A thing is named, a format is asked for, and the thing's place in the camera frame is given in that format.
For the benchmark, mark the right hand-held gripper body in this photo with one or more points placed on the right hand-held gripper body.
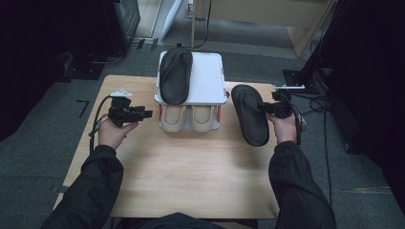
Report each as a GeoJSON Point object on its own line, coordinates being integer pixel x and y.
{"type": "Point", "coordinates": [281, 103]}

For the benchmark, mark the black cabinet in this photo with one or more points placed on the black cabinet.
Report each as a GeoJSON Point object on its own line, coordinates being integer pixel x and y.
{"type": "Point", "coordinates": [122, 22]}

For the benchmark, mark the black floor plate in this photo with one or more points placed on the black floor plate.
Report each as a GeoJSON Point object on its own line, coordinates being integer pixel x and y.
{"type": "Point", "coordinates": [84, 70]}

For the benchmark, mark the cream clog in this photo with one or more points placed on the cream clog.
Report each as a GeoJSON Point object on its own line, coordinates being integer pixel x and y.
{"type": "Point", "coordinates": [203, 118]}
{"type": "Point", "coordinates": [172, 118]}

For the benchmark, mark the person's right hand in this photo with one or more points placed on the person's right hand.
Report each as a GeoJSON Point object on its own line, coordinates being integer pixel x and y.
{"type": "Point", "coordinates": [285, 129]}

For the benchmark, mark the light wooden furniture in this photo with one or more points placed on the light wooden furniture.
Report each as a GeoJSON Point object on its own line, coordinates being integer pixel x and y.
{"type": "Point", "coordinates": [270, 12]}

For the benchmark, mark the grey tape piece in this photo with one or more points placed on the grey tape piece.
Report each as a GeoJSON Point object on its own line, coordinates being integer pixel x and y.
{"type": "Point", "coordinates": [60, 189]}

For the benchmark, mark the white shoe rack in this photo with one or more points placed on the white shoe rack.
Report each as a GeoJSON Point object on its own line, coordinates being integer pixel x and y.
{"type": "Point", "coordinates": [207, 79]}

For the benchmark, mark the white board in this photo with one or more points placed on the white board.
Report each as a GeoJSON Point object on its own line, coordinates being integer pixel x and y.
{"type": "Point", "coordinates": [172, 17]}

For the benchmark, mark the person's left hand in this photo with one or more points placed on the person's left hand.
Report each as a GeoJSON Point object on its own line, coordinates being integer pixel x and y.
{"type": "Point", "coordinates": [113, 135]}

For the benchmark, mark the person's dark torso clothing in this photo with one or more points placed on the person's dark torso clothing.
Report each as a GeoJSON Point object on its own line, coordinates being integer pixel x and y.
{"type": "Point", "coordinates": [172, 222]}

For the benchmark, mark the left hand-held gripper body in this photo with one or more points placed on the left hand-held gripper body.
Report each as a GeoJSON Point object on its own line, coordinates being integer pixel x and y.
{"type": "Point", "coordinates": [122, 111]}

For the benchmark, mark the black slipper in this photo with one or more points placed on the black slipper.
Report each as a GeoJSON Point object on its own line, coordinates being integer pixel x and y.
{"type": "Point", "coordinates": [175, 76]}
{"type": "Point", "coordinates": [250, 117]}

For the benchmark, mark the black stand base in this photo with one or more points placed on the black stand base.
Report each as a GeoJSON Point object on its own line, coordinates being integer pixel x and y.
{"type": "Point", "coordinates": [296, 78]}

